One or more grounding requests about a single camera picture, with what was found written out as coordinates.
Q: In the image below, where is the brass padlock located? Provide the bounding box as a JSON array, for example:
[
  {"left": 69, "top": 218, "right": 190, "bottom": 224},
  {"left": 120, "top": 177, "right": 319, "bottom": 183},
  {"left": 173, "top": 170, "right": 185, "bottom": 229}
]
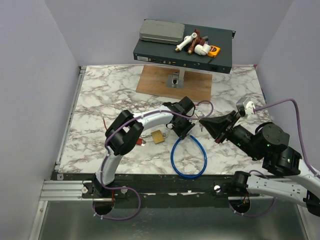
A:
[{"left": 151, "top": 130, "right": 166, "bottom": 144}]

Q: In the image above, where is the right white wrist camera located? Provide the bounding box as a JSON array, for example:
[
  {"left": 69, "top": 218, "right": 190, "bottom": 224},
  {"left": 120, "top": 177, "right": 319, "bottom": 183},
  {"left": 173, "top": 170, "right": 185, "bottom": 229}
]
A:
[{"left": 236, "top": 96, "right": 256, "bottom": 119}]

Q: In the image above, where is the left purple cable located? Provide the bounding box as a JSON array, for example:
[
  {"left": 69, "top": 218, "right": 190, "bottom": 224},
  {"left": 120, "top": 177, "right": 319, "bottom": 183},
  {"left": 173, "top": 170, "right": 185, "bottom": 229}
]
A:
[{"left": 92, "top": 99, "right": 215, "bottom": 221}]

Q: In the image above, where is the metal bracket with lock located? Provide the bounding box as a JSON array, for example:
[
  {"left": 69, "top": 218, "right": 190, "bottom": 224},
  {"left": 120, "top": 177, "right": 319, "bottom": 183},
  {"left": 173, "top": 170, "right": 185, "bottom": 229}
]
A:
[{"left": 166, "top": 72, "right": 184, "bottom": 89}]

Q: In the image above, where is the dark grey pipe piece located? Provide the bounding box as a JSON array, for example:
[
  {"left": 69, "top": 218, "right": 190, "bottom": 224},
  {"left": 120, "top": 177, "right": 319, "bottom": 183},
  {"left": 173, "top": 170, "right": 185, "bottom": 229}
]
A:
[{"left": 202, "top": 35, "right": 209, "bottom": 41}]

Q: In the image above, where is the wooden base board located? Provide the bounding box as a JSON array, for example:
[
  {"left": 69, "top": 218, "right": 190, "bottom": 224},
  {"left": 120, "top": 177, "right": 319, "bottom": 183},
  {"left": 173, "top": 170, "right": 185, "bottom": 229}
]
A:
[{"left": 136, "top": 65, "right": 213, "bottom": 102}]

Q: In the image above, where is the white pvc elbow fitting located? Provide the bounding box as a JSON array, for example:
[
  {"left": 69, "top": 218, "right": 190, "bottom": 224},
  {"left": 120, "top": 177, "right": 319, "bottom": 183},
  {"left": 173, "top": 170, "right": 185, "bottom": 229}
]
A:
[{"left": 194, "top": 44, "right": 212, "bottom": 56}]

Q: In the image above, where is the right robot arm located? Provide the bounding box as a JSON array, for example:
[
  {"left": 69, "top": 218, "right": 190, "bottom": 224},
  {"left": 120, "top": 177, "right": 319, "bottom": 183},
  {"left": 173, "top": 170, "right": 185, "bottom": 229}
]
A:
[{"left": 199, "top": 111, "right": 320, "bottom": 216}]

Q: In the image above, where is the black mounting base plate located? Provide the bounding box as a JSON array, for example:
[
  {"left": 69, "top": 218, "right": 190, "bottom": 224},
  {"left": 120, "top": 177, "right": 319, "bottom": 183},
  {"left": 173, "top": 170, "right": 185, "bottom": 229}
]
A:
[{"left": 49, "top": 172, "right": 261, "bottom": 210}]

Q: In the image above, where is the red cable padlock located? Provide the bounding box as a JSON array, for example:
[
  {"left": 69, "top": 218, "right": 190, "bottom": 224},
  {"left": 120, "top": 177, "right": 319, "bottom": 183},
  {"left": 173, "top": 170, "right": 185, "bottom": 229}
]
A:
[{"left": 102, "top": 117, "right": 146, "bottom": 146}]

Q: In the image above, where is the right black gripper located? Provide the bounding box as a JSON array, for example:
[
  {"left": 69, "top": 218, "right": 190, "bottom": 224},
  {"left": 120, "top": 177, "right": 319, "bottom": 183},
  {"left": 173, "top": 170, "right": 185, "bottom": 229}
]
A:
[{"left": 198, "top": 109, "right": 263, "bottom": 160}]

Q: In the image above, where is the blue cable lock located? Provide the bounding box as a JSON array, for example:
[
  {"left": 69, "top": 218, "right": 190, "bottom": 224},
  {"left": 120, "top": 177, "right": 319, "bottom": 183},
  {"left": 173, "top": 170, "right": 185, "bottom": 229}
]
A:
[{"left": 170, "top": 135, "right": 208, "bottom": 180}]

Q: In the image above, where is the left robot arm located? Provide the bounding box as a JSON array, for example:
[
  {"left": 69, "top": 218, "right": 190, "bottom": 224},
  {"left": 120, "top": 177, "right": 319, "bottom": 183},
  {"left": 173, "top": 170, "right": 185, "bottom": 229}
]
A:
[{"left": 92, "top": 96, "right": 196, "bottom": 198}]

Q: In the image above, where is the brown pipe fitting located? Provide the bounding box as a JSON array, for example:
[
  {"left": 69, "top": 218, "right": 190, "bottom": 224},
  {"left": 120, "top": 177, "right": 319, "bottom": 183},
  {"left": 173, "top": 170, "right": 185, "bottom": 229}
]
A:
[{"left": 187, "top": 28, "right": 206, "bottom": 55}]

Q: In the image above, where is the yellow tape measure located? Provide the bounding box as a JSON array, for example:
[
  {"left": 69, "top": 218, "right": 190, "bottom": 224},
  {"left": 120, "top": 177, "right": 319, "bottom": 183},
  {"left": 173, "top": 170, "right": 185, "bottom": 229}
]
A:
[{"left": 207, "top": 45, "right": 221, "bottom": 58}]

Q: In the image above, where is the white pvc pipe fitting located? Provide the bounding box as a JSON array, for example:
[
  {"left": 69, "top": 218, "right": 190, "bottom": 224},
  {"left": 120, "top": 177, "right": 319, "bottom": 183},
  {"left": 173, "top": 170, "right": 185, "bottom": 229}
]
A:
[{"left": 175, "top": 32, "right": 198, "bottom": 52}]

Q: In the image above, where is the grey plastic tool case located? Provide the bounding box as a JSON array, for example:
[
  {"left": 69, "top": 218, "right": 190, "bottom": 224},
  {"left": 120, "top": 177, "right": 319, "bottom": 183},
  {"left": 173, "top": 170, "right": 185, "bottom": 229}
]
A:
[{"left": 139, "top": 19, "right": 185, "bottom": 45}]

